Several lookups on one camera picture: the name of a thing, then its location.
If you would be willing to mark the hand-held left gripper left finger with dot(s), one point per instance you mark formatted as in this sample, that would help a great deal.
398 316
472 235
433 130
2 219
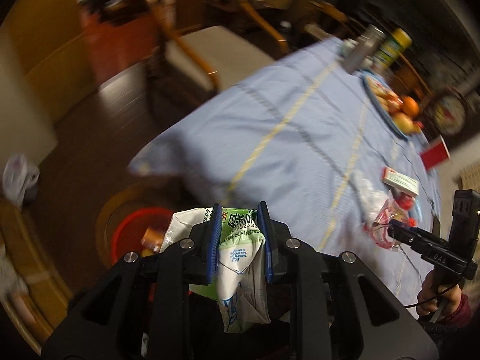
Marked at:
212 243

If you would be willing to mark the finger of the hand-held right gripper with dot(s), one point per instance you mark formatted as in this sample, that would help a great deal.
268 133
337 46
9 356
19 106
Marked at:
438 259
408 232

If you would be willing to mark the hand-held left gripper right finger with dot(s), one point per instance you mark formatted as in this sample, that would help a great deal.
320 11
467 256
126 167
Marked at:
265 243

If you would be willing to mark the clear red candy wrapper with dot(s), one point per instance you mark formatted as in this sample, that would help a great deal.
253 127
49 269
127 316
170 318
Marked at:
384 221

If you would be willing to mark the red jelly cup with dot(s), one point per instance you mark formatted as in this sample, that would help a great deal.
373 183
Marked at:
405 201

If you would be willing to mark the green white milk carton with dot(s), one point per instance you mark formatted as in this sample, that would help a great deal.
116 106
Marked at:
240 270

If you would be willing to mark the orange paper box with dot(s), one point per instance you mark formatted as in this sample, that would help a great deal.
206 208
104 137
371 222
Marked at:
152 237

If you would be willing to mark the red plastic basket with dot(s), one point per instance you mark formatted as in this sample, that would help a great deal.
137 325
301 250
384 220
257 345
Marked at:
127 228

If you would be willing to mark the person's right forearm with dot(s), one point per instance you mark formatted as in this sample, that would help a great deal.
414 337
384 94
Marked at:
463 311

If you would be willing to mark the person's right hand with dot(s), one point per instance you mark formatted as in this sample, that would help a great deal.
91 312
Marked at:
425 300

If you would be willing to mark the white green medicine box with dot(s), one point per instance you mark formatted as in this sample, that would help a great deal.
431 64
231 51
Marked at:
403 183

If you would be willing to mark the red box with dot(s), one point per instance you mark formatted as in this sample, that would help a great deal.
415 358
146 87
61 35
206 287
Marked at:
435 153

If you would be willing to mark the yellow apple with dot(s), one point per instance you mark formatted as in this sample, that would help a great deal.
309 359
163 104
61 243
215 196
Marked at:
405 123

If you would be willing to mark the blue striped tablecloth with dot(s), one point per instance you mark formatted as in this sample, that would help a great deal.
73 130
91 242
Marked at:
281 120

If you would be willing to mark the large orange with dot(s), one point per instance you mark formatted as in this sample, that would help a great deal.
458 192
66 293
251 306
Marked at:
409 105

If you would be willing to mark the pile of wrapped candies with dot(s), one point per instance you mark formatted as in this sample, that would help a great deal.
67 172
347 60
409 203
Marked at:
388 97

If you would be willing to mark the blue oval plate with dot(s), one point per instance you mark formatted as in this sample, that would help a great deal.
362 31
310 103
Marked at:
372 84

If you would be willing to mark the curved wooden furniture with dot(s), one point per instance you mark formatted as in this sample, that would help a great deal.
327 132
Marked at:
37 288

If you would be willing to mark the yellow canister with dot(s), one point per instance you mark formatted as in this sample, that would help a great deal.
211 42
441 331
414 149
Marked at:
393 45

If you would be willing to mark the silver metal bottle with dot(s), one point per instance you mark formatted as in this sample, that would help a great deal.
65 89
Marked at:
362 50

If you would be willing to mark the wooden chair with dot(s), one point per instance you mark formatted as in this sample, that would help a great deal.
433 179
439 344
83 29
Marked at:
221 52

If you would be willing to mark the white plastic bag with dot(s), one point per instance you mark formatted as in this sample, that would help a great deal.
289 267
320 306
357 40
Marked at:
18 176

